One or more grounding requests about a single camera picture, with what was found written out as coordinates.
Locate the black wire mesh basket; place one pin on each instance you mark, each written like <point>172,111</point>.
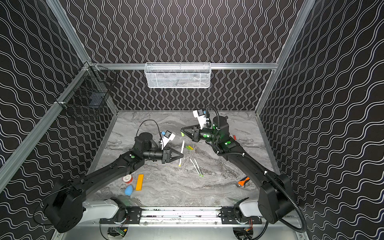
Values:
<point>91,95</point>

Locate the white pen green end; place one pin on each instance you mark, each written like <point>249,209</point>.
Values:
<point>198,167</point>

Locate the blue egg-shaped sponge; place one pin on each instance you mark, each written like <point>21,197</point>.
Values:
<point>129,190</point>

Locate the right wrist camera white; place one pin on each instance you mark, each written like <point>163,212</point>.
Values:
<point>203,118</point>

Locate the white pen green tip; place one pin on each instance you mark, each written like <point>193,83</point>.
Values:
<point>195,167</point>

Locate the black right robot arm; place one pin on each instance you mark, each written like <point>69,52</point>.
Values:
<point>276,202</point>

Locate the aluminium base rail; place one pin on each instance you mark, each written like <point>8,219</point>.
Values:
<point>170,217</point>

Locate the white pen yellow tip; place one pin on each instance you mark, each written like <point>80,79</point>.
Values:
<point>182,150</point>

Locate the yellow rectangular block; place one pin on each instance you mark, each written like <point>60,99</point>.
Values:
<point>139,184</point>

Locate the red white tape roll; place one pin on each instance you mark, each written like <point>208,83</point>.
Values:
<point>127,179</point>

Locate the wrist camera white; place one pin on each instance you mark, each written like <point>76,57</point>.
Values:
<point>203,118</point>
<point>166,136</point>

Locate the white wire mesh basket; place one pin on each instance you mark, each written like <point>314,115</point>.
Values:
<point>176,75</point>

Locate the orange handled metal tool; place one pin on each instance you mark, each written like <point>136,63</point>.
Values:
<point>243,182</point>

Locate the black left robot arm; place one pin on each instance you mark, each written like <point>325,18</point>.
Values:
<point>64,206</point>

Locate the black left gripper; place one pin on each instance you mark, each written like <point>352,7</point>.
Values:
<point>165,155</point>

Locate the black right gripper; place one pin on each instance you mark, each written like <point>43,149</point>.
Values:
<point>196,133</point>

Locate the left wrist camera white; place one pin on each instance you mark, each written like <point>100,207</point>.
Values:
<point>166,136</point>

